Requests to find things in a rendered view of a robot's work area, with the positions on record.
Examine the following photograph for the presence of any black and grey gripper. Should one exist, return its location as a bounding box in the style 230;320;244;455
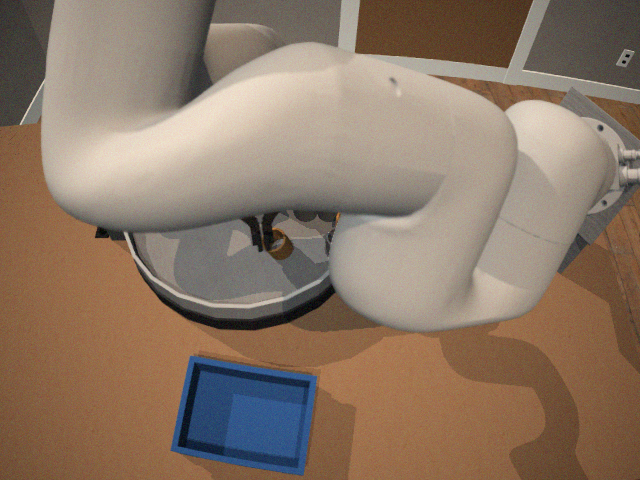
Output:
241;211;280;252

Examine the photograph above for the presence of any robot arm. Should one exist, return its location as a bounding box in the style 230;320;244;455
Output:
41;0;640;333

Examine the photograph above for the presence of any blue shallow tray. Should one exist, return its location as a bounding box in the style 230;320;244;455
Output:
170;355;317;476

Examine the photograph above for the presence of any grey metal bushing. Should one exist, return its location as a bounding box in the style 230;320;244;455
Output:
325;227;336;257
294;210;317;222
317;211;338;222

